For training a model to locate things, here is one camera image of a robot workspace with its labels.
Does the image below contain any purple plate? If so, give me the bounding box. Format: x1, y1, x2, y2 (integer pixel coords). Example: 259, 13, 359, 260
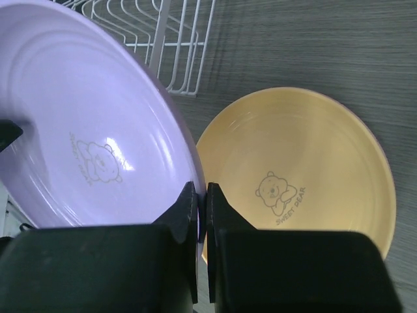
1, 1, 206, 228

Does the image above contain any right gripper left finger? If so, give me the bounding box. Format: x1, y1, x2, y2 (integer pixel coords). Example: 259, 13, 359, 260
1, 182, 198, 312

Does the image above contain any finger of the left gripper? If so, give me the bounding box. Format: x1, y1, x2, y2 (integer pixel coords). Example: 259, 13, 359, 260
0, 119, 23, 152

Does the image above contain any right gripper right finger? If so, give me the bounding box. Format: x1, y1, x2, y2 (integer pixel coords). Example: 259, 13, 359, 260
207, 183, 403, 312

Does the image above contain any pink plate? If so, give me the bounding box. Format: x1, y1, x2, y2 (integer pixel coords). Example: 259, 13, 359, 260
346, 106, 390, 165

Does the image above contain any white wire dish rack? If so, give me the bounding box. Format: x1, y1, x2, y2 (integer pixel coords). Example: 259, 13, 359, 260
60, 0, 216, 97

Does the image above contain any orange plate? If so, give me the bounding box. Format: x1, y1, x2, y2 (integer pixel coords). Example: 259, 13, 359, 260
197, 87, 396, 256

